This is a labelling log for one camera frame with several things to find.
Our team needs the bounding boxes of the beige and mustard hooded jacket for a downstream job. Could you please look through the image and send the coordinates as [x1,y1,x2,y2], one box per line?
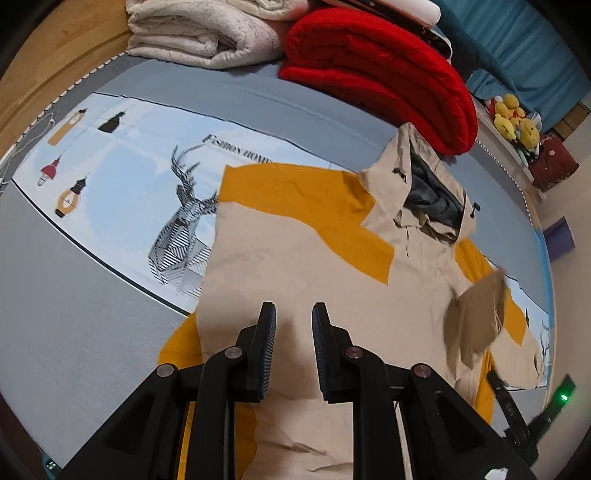
[159,124,543,479]

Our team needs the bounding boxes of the purple box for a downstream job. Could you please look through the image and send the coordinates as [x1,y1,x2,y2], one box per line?
[543,217,575,262]

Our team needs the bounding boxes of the light blue printed bed runner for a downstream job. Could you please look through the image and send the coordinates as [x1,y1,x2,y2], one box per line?
[1,94,547,398]

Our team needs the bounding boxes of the dark red bag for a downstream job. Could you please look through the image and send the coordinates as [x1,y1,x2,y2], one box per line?
[529,132,579,192]

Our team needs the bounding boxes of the yellow plush toys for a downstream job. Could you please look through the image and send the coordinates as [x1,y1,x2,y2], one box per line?
[488,93,540,153]

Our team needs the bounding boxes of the red folded blanket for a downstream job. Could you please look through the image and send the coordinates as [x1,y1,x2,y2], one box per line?
[279,7,479,155]

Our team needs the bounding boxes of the cream folded quilt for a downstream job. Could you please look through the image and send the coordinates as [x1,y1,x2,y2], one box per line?
[125,1,290,70]

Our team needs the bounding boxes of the teal curtain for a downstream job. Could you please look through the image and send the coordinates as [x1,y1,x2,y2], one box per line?
[444,0,590,130]

